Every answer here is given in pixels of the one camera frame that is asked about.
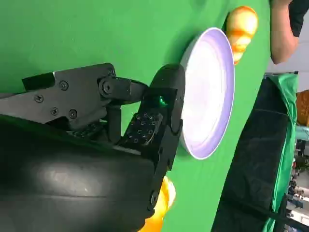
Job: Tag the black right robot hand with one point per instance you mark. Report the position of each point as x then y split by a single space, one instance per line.
72 181

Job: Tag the orange mesh panel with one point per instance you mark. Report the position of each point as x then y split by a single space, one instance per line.
303 108

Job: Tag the lilac plate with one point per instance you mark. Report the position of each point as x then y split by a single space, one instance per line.
207 96

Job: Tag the green table cloth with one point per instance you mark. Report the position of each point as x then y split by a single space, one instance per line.
96 36

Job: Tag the orange white toy bread roll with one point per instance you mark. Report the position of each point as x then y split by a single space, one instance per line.
241 26
167 195

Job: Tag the black backdrop curtain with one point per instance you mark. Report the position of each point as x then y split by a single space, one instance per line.
253 157

